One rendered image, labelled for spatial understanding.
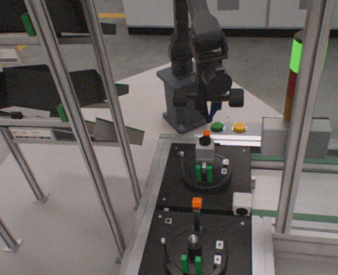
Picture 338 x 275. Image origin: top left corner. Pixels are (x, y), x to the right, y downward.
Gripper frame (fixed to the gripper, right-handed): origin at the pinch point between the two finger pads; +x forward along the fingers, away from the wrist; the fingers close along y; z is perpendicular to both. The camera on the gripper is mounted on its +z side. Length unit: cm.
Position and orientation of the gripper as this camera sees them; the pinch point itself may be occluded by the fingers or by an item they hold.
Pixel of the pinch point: (208, 112)
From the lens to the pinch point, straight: 97.1
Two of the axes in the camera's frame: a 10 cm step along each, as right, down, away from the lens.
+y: -9.8, -0.3, 2.0
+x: 1.1, 7.5, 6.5
